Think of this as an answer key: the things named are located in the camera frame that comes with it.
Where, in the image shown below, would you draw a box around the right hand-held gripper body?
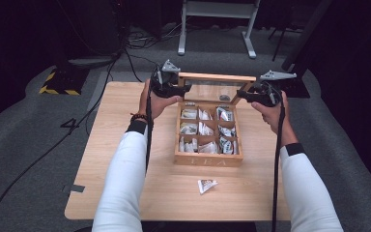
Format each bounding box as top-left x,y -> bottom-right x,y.
253,70 -> 298,107

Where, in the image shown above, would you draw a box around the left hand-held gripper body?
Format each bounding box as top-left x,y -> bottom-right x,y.
149,59 -> 182,99

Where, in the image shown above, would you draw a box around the wooden compartment tea box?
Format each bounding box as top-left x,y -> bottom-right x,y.
173,72 -> 258,168

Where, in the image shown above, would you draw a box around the single triangular tea bag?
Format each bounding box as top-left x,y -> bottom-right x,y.
196,178 -> 219,196

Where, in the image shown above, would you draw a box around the person's left hand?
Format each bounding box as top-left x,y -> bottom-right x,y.
137,78 -> 184,123

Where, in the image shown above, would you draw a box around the person's right hand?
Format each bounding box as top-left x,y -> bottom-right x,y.
250,91 -> 300,148

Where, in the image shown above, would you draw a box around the black yellow striped stand base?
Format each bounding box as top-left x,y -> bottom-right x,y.
39,67 -> 90,97
278,71 -> 311,99

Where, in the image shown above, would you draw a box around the group of white tea bags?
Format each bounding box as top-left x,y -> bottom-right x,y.
178,105 -> 240,156

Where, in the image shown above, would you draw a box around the black tripod legs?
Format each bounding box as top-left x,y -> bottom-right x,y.
268,24 -> 304,63

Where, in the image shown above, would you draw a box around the dark slanted pole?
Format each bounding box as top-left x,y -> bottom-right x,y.
281,0 -> 333,73

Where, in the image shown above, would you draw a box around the dark equipment cabinet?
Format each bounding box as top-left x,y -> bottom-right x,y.
67,0 -> 126,67

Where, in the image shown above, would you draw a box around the grey tape piece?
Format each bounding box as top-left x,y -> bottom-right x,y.
62,184 -> 87,194

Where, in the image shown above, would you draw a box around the thin black floor cable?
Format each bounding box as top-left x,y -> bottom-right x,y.
123,47 -> 158,84

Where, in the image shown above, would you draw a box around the dark bead bracelet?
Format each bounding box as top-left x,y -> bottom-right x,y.
129,112 -> 155,126

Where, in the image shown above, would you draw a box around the bundle of floor cables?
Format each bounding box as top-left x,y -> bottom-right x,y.
125,21 -> 183,50

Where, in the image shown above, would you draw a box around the left hand-held gripper black cable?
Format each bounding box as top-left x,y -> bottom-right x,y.
144,92 -> 155,176

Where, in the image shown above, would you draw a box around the hand-held gripper black cable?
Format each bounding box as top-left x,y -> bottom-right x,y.
144,92 -> 155,176
271,99 -> 287,232

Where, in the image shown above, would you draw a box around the right hand-held gripper black cable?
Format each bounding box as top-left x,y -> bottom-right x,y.
271,99 -> 287,232

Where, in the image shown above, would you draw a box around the white metal desk frame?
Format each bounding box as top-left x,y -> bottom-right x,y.
177,0 -> 261,60

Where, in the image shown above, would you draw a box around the long black floor cable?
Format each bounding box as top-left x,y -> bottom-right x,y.
0,52 -> 124,232

